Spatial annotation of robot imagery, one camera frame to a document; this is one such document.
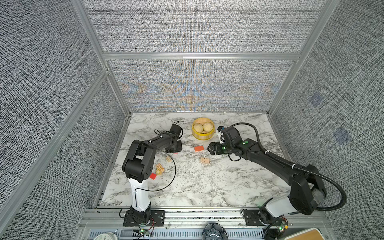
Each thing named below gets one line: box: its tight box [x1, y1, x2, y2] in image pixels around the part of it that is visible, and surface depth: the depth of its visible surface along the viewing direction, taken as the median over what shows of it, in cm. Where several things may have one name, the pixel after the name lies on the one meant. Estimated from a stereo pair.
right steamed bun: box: [203, 121, 214, 132], surface depth 105 cm
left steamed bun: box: [193, 123, 204, 133], surface depth 105 cm
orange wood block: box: [194, 145, 204, 152], surface depth 102 cm
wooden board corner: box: [283, 227, 325, 240], surface depth 67 cm
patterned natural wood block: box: [156, 163, 165, 175], surface depth 92 cm
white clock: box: [93, 231, 119, 240], surface depth 67 cm
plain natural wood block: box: [200, 157, 210, 164], surface depth 94 cm
